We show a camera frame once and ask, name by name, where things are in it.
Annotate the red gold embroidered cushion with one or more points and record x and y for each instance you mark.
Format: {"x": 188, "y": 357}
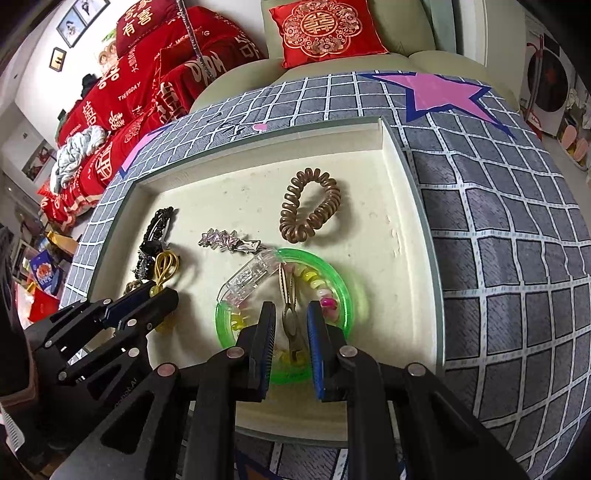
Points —
{"x": 323, "y": 32}

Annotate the small black picture frame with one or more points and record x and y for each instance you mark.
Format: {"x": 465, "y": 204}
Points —
{"x": 58, "y": 59}

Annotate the grey checked blanket pink stars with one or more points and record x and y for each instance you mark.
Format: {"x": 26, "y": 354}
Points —
{"x": 508, "y": 230}

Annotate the grey white knitted cloth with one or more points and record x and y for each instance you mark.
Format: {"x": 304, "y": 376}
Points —
{"x": 76, "y": 157}

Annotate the gold striped hair clip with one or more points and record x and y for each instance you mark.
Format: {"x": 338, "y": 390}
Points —
{"x": 286, "y": 286}

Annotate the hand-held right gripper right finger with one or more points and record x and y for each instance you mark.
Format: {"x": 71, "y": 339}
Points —
{"x": 316, "y": 355}

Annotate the red printed blanket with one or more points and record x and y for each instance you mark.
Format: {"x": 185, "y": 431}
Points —
{"x": 138, "y": 106}

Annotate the silver star hair clip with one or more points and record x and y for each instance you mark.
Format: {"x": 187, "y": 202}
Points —
{"x": 221, "y": 240}

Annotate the yellow box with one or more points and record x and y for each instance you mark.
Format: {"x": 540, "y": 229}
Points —
{"x": 62, "y": 241}

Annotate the cream jewelry tray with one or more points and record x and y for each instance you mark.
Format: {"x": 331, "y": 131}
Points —
{"x": 369, "y": 254}

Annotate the pale green sofa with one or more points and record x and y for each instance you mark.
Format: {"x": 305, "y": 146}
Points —
{"x": 415, "y": 27}

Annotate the framed wall photo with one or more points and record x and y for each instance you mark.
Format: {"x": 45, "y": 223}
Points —
{"x": 39, "y": 159}

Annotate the black beaded hair clip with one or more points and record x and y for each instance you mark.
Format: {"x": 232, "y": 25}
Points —
{"x": 157, "y": 226}

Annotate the blue printed box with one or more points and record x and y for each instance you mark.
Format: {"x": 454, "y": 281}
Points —
{"x": 45, "y": 274}

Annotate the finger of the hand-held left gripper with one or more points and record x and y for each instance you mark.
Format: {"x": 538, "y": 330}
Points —
{"x": 157, "y": 309}
{"x": 124, "y": 304}

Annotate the black framed wall picture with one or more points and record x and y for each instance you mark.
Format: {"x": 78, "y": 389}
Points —
{"x": 70, "y": 27}
{"x": 92, "y": 10}

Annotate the pink slipper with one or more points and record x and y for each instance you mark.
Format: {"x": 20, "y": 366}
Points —
{"x": 581, "y": 150}
{"x": 567, "y": 136}

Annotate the white box with dark disc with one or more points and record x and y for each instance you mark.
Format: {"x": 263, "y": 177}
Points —
{"x": 547, "y": 78}

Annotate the dark cloth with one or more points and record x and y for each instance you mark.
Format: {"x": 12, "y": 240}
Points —
{"x": 90, "y": 86}

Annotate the red printed pillow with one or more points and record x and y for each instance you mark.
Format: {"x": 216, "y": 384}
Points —
{"x": 147, "y": 25}

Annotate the clear plastic hair clip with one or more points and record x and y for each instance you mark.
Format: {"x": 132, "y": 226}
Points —
{"x": 249, "y": 277}

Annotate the pale teal curtain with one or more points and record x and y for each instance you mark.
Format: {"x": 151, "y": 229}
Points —
{"x": 438, "y": 23}

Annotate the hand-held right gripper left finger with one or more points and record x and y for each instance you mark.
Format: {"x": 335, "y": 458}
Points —
{"x": 267, "y": 355}

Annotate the green translucent bangle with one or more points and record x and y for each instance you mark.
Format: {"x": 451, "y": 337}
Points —
{"x": 344, "y": 286}

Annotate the black sequin hair clip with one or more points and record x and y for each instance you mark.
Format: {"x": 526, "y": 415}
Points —
{"x": 143, "y": 266}

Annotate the red box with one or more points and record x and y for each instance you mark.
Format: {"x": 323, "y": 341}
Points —
{"x": 39, "y": 307}

